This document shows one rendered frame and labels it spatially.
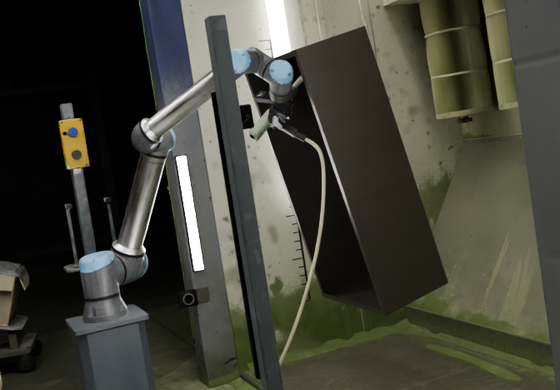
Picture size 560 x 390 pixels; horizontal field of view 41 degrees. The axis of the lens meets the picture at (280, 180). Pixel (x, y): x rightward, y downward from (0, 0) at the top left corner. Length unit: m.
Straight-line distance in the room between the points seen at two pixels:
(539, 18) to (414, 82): 3.21
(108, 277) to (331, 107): 1.18
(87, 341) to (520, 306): 2.07
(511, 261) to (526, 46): 2.63
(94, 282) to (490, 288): 2.06
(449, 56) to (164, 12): 1.59
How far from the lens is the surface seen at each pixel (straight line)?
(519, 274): 3.99
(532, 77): 1.52
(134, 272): 3.37
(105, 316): 3.22
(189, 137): 4.04
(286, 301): 4.27
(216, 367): 4.19
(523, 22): 1.53
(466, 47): 4.33
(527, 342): 3.81
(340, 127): 3.14
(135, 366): 3.24
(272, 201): 4.19
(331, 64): 3.15
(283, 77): 2.88
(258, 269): 2.10
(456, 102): 4.32
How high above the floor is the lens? 1.27
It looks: 3 degrees down
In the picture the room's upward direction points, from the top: 9 degrees counter-clockwise
